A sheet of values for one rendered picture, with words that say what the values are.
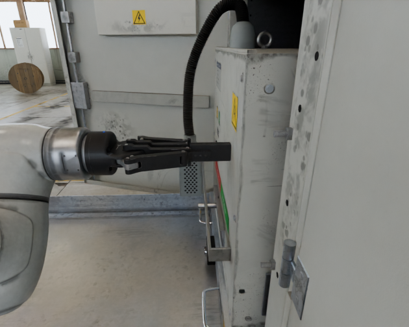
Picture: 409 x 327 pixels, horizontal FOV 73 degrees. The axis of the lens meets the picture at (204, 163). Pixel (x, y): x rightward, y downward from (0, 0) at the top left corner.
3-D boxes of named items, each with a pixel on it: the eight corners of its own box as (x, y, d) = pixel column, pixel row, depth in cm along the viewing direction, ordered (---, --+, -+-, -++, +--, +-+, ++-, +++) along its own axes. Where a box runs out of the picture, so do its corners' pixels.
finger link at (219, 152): (189, 143, 47) (189, 145, 47) (230, 143, 48) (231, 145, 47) (190, 159, 49) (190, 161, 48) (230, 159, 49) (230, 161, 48)
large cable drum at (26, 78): (12, 94, 855) (4, 63, 820) (15, 92, 894) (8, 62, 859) (45, 93, 884) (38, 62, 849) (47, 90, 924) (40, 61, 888)
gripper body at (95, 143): (101, 163, 53) (150, 163, 53) (86, 184, 45) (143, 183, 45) (95, 125, 50) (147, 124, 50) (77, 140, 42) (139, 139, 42)
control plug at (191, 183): (180, 196, 89) (177, 145, 82) (180, 189, 93) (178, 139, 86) (204, 196, 89) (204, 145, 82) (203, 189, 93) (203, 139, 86)
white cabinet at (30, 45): (23, 86, 1020) (8, 27, 943) (30, 84, 1062) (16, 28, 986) (50, 86, 1023) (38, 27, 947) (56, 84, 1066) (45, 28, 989)
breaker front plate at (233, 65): (225, 332, 51) (237, 56, 33) (210, 198, 96) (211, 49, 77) (232, 332, 51) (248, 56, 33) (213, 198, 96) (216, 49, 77)
